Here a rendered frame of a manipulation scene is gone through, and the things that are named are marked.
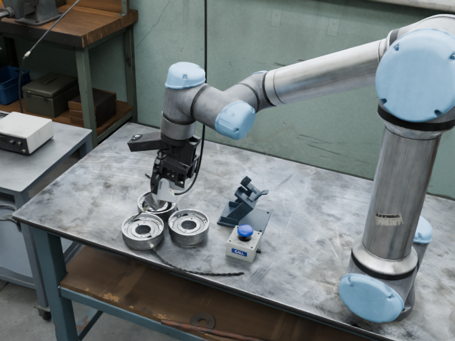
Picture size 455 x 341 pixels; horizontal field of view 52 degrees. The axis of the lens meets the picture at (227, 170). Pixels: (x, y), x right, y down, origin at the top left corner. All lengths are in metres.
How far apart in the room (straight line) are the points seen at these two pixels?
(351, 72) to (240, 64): 1.91
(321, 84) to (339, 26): 1.66
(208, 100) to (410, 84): 0.39
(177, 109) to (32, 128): 0.99
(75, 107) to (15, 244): 1.03
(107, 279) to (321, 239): 0.65
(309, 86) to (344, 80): 0.07
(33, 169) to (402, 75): 1.36
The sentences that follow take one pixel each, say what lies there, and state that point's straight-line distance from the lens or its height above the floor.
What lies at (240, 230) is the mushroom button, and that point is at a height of 0.87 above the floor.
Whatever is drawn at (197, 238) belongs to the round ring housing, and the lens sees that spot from 1.19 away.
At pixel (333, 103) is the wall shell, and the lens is 2.71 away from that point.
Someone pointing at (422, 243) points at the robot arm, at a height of 1.01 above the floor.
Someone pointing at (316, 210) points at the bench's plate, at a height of 0.80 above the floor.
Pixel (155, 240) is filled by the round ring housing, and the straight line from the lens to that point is 1.18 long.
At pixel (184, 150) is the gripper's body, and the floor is 1.09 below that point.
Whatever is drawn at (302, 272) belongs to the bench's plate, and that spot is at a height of 0.80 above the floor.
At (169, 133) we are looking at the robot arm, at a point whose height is 1.14.
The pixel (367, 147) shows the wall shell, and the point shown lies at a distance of 2.79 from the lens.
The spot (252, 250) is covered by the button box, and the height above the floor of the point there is 0.84.
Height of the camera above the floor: 1.62
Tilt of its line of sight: 33 degrees down
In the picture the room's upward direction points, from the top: 4 degrees clockwise
